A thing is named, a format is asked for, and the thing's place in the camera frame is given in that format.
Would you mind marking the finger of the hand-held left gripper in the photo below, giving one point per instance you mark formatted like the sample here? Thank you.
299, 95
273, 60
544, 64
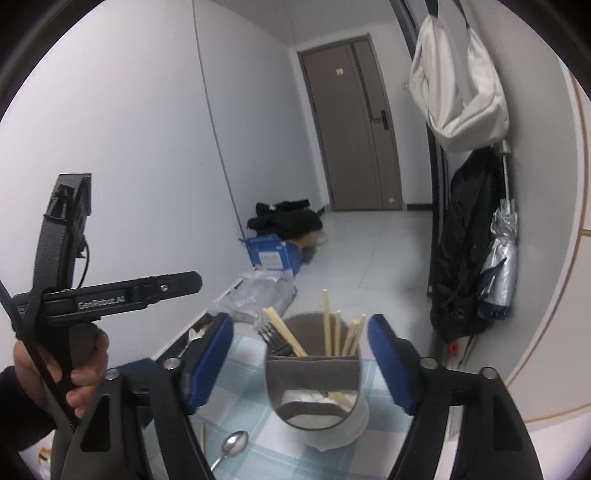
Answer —
175, 285

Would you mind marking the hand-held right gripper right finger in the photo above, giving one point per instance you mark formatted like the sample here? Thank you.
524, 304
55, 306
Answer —
395, 369

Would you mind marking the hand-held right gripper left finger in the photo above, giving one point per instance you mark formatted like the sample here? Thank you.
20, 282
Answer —
207, 369

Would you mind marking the silver metal fork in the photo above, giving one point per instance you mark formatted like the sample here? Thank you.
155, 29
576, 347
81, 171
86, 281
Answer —
272, 337

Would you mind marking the white grey utensil holder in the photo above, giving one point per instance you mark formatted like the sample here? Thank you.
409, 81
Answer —
314, 374

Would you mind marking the bunch of wooden chopsticks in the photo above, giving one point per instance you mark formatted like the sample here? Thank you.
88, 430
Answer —
327, 323

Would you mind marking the white shoulder bag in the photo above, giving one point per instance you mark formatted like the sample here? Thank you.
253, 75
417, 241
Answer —
461, 101

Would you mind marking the person's left forearm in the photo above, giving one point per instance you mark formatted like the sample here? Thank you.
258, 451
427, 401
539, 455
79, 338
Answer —
32, 406

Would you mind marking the person's left hand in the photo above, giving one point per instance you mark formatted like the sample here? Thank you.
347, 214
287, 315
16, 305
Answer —
87, 360

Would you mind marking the white plush slipper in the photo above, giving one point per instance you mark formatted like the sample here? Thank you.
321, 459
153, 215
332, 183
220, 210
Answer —
199, 333

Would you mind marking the silver metal spoon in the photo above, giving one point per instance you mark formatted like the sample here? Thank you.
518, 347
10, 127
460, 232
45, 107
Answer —
235, 442

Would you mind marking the clear plastic bag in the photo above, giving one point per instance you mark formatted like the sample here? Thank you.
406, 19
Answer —
263, 295

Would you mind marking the blue cardboard box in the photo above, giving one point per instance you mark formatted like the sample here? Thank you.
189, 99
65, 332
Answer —
272, 256

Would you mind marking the pile of black clothes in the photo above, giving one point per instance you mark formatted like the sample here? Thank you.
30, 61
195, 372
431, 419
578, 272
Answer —
286, 219

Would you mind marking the brown cardboard box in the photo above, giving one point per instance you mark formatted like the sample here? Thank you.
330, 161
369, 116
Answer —
314, 242

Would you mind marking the black jacket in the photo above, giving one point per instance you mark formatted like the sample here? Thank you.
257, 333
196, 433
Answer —
461, 240

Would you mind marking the silver folding umbrella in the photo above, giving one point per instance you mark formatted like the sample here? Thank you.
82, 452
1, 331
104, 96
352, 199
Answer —
501, 258

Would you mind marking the brown door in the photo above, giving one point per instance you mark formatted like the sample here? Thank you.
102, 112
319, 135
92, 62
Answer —
355, 138

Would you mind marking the black vertical frame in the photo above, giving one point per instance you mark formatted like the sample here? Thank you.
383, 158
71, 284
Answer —
438, 207

